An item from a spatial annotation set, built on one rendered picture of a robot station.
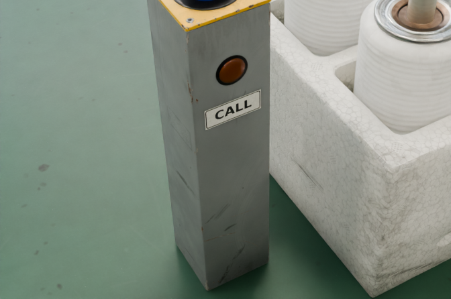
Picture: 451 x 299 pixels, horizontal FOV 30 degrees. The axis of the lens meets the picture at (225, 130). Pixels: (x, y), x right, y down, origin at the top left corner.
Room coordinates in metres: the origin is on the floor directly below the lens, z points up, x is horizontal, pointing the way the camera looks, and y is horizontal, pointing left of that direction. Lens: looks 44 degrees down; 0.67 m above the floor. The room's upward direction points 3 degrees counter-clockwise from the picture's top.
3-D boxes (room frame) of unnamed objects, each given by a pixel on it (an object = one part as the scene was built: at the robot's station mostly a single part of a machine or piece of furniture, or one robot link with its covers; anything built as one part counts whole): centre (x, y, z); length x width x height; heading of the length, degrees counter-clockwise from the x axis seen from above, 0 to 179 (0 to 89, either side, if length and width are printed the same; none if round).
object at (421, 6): (0.55, -0.16, 0.26); 0.02 x 0.02 x 0.03
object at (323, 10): (0.66, -0.11, 0.16); 0.10 x 0.10 x 0.18
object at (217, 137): (0.51, 0.01, 0.16); 0.07 x 0.07 x 0.31; 27
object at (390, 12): (0.55, -0.16, 0.25); 0.08 x 0.08 x 0.01
